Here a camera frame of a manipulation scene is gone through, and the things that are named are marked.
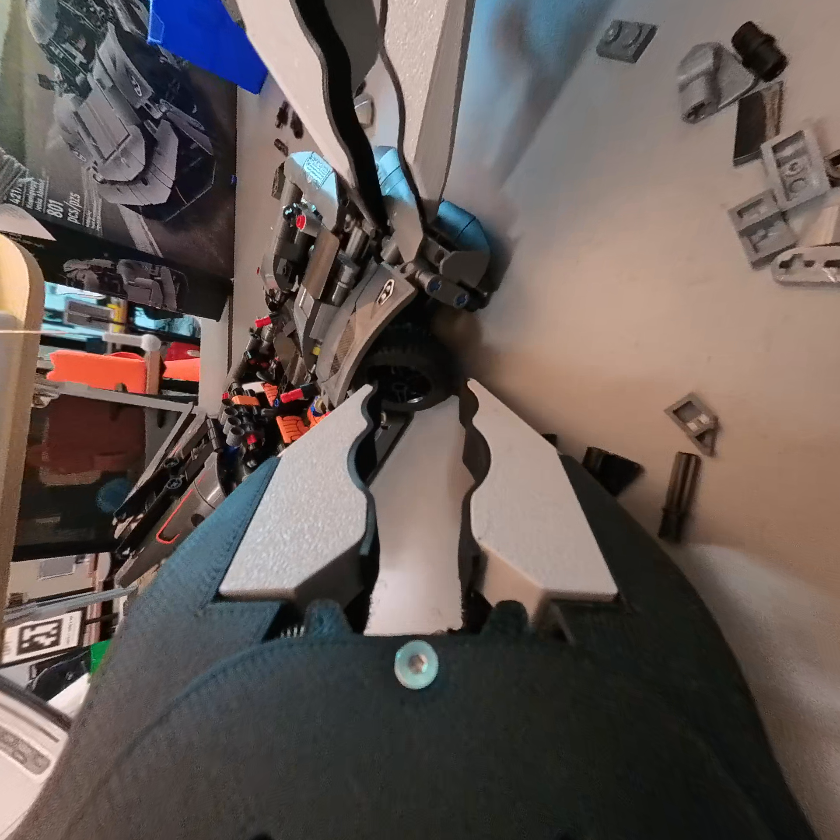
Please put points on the grey lego car model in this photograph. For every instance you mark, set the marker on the grey lego car model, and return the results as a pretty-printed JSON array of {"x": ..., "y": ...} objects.
[{"x": 367, "y": 308}]

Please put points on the grey two-stud lego plate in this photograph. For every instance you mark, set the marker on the grey two-stud lego plate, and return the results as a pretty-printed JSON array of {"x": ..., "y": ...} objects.
[{"x": 627, "y": 39}]

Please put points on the black white marker tag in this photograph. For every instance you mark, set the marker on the black white marker tag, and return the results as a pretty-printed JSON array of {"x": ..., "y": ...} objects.
[{"x": 43, "y": 633}]

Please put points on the grey lego piece square holes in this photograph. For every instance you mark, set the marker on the grey lego piece square holes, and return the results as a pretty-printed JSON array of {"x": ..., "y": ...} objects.
[{"x": 761, "y": 226}]

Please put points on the light grey curved lego slope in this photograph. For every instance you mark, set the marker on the light grey curved lego slope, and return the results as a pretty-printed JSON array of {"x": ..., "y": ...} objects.
[{"x": 828, "y": 223}]

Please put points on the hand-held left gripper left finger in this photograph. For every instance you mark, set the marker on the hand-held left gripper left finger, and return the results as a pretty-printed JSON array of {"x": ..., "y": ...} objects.
[{"x": 289, "y": 525}]

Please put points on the tiny black lego piece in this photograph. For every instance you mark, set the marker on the tiny black lego piece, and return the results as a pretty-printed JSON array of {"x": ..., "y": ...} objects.
[{"x": 549, "y": 442}]

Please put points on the black smooth lego tile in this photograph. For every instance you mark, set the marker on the black smooth lego tile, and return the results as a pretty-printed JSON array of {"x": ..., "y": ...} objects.
[{"x": 758, "y": 124}]

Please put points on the short black lego pin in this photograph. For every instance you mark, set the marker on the short black lego pin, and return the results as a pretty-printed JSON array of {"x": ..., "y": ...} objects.
[{"x": 758, "y": 49}]

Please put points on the thin white tipped rod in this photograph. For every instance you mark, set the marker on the thin white tipped rod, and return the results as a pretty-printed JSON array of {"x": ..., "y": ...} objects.
[{"x": 148, "y": 341}]

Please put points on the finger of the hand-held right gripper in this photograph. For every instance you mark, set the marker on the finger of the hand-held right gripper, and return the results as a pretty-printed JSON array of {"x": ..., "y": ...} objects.
[
  {"x": 282, "y": 39},
  {"x": 433, "y": 79}
]

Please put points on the silver curved lego slope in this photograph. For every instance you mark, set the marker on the silver curved lego slope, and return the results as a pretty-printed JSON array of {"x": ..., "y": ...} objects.
[{"x": 364, "y": 108}]

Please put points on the grey lego plate cross holes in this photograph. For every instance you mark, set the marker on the grey lego plate cross holes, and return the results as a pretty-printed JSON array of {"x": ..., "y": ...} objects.
[{"x": 807, "y": 266}]

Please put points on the orange plastic part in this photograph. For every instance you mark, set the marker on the orange plastic part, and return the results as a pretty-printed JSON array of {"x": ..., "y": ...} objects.
[{"x": 98, "y": 371}]

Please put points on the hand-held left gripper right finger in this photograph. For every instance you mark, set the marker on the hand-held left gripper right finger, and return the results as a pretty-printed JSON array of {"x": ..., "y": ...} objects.
[{"x": 544, "y": 525}]

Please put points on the lego set cardboard box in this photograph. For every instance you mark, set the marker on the lego set cardboard box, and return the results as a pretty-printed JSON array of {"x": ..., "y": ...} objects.
[{"x": 131, "y": 131}]

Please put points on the blue plastic box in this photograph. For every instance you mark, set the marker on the blue plastic box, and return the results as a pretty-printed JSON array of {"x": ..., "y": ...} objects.
[{"x": 203, "y": 39}]

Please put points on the small grey lego bracket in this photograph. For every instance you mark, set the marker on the small grey lego bracket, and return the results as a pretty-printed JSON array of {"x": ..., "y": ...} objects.
[{"x": 692, "y": 420}]

